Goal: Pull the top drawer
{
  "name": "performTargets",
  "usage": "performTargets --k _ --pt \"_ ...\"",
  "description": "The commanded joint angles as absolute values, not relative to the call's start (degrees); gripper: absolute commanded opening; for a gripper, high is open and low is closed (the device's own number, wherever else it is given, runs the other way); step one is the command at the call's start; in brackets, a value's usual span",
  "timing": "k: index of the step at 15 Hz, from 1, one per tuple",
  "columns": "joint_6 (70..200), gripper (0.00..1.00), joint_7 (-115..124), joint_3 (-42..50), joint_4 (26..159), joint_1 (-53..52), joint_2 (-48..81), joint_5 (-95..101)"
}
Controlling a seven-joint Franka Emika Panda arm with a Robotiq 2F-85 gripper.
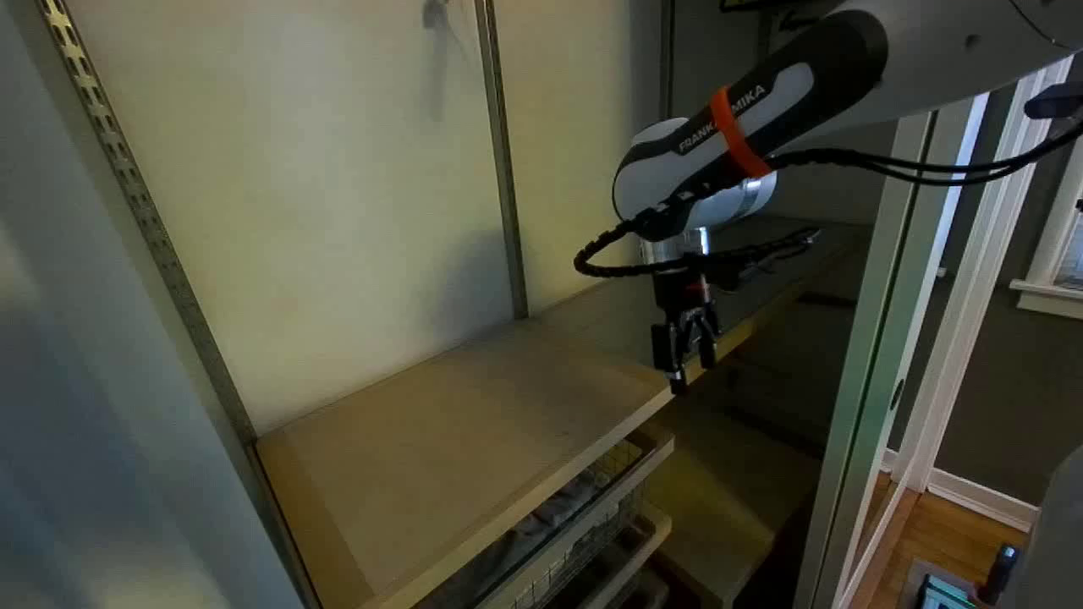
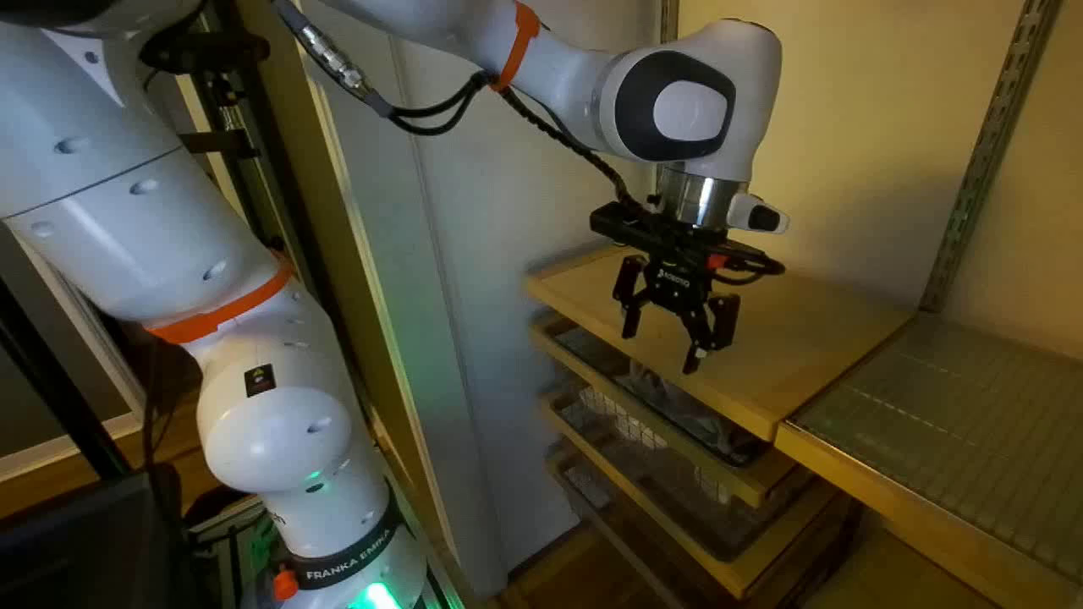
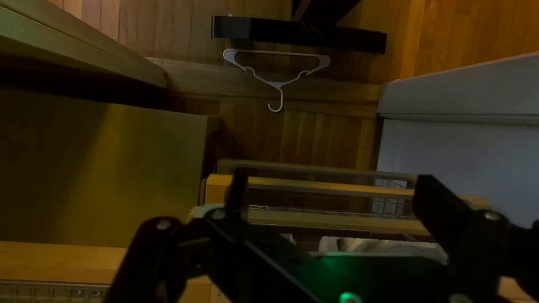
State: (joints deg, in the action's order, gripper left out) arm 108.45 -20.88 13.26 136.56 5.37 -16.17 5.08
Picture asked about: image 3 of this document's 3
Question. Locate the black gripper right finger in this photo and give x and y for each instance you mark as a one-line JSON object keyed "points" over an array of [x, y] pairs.
{"points": [[481, 245]]}

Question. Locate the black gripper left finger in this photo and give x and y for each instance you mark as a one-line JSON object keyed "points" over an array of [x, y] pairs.
{"points": [[166, 257]]}

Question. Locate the wooden top drawer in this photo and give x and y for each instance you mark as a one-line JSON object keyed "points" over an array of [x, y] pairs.
{"points": [[328, 210]]}

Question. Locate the white cabinet side panel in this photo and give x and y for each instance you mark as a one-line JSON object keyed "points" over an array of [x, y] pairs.
{"points": [[476, 129]]}

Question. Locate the white plastic clothes hanger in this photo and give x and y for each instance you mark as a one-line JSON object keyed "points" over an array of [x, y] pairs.
{"points": [[277, 70]]}

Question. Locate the wooden shelf board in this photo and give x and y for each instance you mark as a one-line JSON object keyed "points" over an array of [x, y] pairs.
{"points": [[40, 31]]}

